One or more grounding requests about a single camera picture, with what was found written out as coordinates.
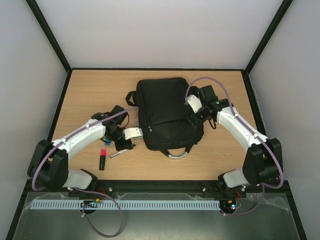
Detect black student bag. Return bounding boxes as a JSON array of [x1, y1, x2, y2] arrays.
[[125, 77, 204, 160]]

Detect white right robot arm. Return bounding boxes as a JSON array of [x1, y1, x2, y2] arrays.
[[185, 85, 283, 196]]

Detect light blue cable duct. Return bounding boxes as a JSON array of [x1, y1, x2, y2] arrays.
[[30, 199, 221, 211]]

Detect black aluminium frame rail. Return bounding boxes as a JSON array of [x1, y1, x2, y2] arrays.
[[23, 178, 291, 198]]

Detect blue-capped white pen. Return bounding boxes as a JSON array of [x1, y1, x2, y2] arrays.
[[110, 149, 128, 158]]

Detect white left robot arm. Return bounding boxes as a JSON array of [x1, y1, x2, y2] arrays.
[[27, 105, 143, 192]]

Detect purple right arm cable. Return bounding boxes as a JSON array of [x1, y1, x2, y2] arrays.
[[184, 76, 285, 216]]

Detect blue highlighter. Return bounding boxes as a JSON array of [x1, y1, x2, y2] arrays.
[[104, 137, 112, 146]]

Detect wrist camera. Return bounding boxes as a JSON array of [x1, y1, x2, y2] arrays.
[[185, 94, 202, 114], [123, 127, 143, 140]]

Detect metal front tray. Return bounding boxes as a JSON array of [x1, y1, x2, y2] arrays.
[[12, 192, 300, 240]]

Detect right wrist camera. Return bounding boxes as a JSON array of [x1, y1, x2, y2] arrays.
[[185, 94, 202, 114]]

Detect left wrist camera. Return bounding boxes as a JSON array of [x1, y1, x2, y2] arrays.
[[123, 127, 143, 140]]

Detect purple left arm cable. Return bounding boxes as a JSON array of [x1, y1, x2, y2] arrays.
[[32, 107, 140, 238]]

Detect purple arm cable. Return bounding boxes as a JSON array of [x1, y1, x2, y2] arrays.
[[32, 107, 140, 238], [184, 76, 285, 216]]

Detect pink highlighter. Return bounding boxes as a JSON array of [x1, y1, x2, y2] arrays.
[[99, 149, 107, 171]]

